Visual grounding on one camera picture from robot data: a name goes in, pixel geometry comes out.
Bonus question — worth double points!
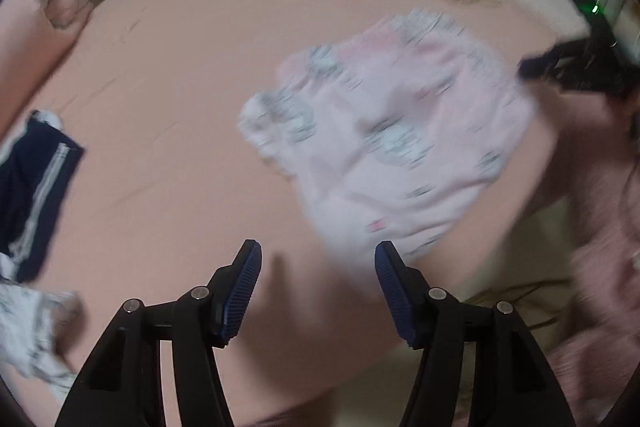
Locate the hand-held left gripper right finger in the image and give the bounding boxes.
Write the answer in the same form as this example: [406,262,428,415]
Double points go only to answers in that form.
[375,241,576,427]

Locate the pink bear-print pajama top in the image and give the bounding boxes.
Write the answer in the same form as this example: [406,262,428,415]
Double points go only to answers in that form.
[239,9,539,289]

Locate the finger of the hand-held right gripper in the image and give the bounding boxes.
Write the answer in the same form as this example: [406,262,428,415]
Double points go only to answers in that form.
[517,39,597,82]

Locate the navy white-striped garment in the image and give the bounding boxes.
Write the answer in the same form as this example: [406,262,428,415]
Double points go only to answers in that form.
[0,109,87,284]

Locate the white shirt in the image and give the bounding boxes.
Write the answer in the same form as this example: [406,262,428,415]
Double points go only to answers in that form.
[29,109,64,131]

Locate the rolled pink duvet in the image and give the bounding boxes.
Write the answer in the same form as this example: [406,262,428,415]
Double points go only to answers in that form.
[0,0,94,134]

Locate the light blue printed garment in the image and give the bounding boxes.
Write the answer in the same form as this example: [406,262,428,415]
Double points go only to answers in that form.
[0,278,84,401]

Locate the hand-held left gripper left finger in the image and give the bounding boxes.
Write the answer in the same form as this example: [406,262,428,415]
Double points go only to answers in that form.
[54,239,263,427]

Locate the bed with pink sheet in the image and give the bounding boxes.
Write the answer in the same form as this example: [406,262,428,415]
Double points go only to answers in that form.
[0,0,566,427]

